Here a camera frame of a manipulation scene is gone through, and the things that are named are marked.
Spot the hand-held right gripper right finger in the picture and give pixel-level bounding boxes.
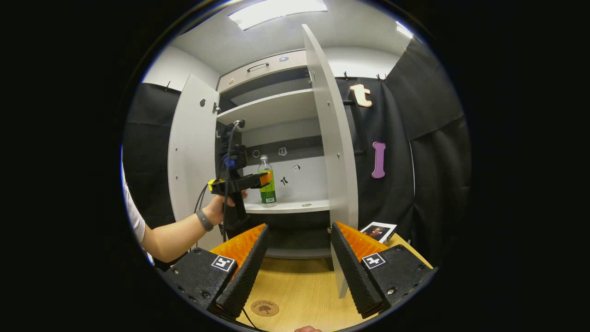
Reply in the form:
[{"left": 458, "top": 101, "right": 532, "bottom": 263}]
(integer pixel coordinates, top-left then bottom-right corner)
[{"left": 330, "top": 221, "right": 436, "bottom": 320}]

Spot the green label clear bottle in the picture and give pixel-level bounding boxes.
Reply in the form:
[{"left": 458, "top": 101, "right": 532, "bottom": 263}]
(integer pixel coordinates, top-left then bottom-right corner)
[{"left": 257, "top": 155, "right": 277, "bottom": 208}]

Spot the person's white shirt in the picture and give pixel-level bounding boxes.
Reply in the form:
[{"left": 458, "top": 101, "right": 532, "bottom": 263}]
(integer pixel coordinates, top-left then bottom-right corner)
[{"left": 121, "top": 171, "right": 147, "bottom": 266}]

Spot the grey wristband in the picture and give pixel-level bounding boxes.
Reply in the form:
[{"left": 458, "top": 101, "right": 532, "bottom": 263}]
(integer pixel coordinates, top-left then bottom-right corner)
[{"left": 195, "top": 209, "right": 215, "bottom": 232}]

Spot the grey cabinet door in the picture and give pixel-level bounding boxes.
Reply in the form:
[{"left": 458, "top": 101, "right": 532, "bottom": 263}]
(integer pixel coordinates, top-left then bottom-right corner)
[
  {"left": 167, "top": 74, "right": 226, "bottom": 252},
  {"left": 302, "top": 24, "right": 359, "bottom": 299}
]

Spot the grey drawer with black handle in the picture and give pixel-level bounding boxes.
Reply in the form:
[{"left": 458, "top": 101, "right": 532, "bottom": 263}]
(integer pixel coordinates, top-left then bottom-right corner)
[{"left": 217, "top": 50, "right": 308, "bottom": 94}]

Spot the white framed photo card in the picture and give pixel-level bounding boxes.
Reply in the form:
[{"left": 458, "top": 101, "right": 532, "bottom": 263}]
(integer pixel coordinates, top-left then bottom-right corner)
[{"left": 360, "top": 221, "right": 398, "bottom": 243}]

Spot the black backdrop cloth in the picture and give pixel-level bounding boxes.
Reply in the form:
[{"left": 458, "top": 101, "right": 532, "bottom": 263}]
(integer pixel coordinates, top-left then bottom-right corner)
[{"left": 122, "top": 37, "right": 472, "bottom": 268}]

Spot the round wooden coaster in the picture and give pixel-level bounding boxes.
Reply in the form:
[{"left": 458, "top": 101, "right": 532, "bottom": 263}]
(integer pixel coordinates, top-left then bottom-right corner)
[{"left": 250, "top": 300, "right": 280, "bottom": 317}]

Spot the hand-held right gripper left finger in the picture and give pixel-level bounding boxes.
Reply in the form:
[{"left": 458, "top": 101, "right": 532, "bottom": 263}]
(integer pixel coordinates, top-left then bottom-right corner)
[{"left": 162, "top": 224, "right": 270, "bottom": 322}]

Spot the large ceiling light panel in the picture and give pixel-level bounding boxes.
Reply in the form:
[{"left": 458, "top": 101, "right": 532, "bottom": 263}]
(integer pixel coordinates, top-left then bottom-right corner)
[{"left": 228, "top": 0, "right": 328, "bottom": 31}]

